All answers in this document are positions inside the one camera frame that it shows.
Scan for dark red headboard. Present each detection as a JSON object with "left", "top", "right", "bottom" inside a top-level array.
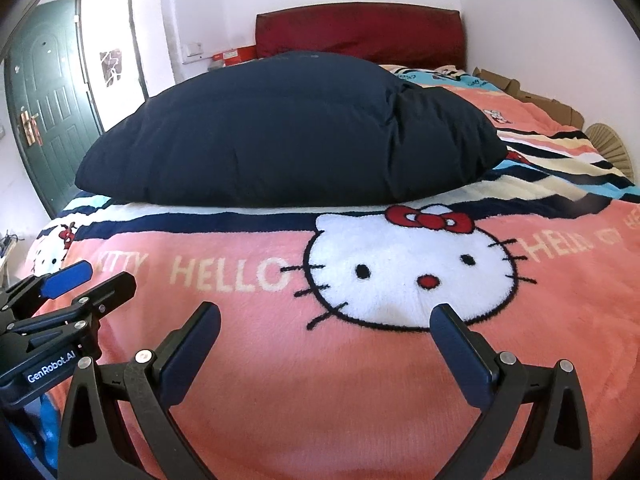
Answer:
[{"left": 255, "top": 2, "right": 466, "bottom": 68}]

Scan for brown cardboard pieces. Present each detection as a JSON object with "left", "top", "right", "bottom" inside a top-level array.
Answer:
[{"left": 472, "top": 67, "right": 585, "bottom": 130}]

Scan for cluttered side table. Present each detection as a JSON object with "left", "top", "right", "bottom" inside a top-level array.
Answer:
[{"left": 1, "top": 232, "right": 25, "bottom": 289}]

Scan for red box on shelf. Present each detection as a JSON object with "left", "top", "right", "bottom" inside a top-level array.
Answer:
[{"left": 209, "top": 44, "right": 257, "bottom": 70}]

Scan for green metal door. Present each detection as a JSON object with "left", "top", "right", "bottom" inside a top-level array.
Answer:
[{"left": 4, "top": 0, "right": 101, "bottom": 217}]

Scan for Hello Kitty pink blanket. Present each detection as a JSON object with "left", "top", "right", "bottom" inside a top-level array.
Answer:
[{"left": 25, "top": 89, "right": 639, "bottom": 479}]

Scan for blue gloved left hand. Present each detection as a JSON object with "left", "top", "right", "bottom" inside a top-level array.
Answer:
[{"left": 9, "top": 393, "right": 61, "bottom": 479}]

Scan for beige fan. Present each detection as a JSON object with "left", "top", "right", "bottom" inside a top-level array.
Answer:
[{"left": 586, "top": 122, "right": 634, "bottom": 181}]

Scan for black puffer jacket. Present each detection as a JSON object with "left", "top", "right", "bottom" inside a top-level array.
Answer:
[{"left": 75, "top": 52, "right": 508, "bottom": 208}]

